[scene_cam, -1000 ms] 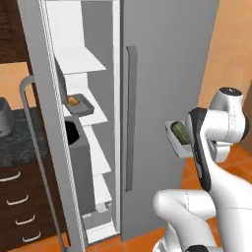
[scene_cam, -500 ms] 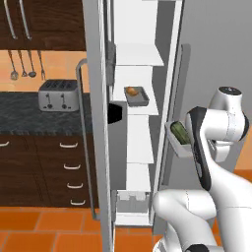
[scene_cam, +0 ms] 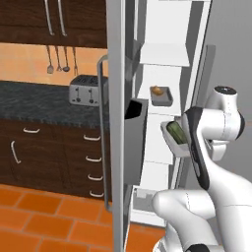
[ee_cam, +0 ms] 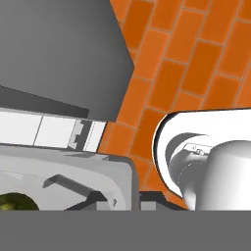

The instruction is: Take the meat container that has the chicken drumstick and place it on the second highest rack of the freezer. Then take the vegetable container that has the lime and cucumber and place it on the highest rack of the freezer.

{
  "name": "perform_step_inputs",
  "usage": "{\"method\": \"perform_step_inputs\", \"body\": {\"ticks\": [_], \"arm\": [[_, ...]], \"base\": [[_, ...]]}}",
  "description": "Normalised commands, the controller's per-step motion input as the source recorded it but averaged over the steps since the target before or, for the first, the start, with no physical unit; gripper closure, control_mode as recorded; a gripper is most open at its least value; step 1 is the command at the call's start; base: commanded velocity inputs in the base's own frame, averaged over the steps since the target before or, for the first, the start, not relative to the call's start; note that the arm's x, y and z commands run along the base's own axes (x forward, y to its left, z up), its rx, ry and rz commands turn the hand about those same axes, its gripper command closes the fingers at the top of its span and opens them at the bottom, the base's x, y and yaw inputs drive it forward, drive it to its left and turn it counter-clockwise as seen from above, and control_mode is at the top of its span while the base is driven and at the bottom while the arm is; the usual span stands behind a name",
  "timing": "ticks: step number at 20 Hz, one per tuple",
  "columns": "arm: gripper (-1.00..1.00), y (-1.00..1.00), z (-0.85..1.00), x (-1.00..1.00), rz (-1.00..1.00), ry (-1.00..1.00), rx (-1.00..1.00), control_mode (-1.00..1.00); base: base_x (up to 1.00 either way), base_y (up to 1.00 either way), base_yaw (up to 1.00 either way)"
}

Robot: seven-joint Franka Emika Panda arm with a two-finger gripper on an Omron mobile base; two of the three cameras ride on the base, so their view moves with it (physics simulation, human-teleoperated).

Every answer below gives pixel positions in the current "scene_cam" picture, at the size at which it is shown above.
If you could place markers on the dark wood lower cupboards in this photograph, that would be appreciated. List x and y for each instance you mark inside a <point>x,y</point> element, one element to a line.
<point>49,154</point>

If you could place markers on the hanging metal spoon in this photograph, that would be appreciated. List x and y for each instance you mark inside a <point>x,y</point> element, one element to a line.
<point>50,67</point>

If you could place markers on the brown chicken drumstick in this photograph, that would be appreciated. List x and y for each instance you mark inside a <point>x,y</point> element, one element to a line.
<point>157,91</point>

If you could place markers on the white freezer cabinet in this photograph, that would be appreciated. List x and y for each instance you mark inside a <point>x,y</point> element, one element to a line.
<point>162,19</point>

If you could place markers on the silver toaster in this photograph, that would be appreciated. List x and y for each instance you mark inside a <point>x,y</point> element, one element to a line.
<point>83,92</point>

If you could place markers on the green cucumber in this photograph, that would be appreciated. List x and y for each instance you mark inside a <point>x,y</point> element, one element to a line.
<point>177,133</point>

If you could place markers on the grey meat container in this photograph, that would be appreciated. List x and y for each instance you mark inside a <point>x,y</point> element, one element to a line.
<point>161,99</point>

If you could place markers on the dark wood cupboards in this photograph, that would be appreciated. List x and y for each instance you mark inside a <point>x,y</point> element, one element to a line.
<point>49,154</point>
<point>26,19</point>

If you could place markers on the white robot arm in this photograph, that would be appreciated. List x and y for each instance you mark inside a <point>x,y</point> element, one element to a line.
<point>229,210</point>

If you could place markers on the grey door bin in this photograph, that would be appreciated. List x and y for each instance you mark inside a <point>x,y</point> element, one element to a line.
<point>134,154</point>

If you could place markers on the grey freezer door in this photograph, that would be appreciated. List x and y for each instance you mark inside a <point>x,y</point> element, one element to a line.
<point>116,131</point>

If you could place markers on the hanging metal ladle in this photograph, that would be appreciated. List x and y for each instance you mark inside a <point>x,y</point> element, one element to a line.
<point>66,65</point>

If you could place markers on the hanging metal fork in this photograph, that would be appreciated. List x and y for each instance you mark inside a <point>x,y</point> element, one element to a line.
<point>75,65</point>

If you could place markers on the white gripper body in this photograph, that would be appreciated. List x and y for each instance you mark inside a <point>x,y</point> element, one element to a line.
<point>217,149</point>

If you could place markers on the white freezer rack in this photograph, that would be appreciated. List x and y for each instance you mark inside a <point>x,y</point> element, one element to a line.
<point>164,54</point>

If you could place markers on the grey vegetable container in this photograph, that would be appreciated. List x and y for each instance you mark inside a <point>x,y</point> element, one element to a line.
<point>175,148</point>

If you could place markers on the dark wood upper cupboards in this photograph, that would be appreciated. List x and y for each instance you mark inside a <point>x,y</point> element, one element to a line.
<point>26,19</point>

